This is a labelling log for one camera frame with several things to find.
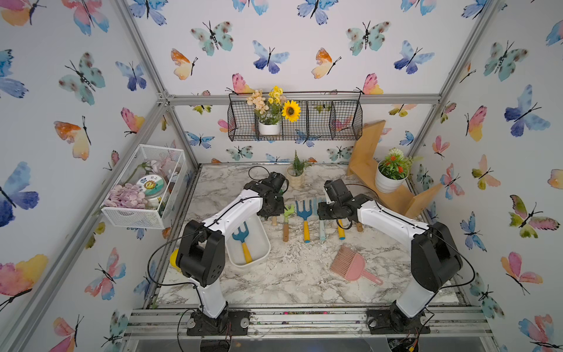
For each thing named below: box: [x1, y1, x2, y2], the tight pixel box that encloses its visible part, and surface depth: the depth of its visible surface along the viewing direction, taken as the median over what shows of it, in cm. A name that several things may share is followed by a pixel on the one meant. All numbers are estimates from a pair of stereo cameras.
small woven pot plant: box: [287, 149, 312, 187], surface depth 110 cm
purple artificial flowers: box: [104, 183, 148, 209], surface depth 61 cm
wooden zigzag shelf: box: [346, 120, 443, 220], surface depth 102 cm
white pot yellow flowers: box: [246, 85, 302, 136], surface depth 86 cm
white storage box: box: [225, 214, 272, 268], surface depth 93 cm
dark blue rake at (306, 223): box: [295, 199, 313, 244], surface depth 100 cm
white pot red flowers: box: [375, 148, 414, 194], surface depth 95 cm
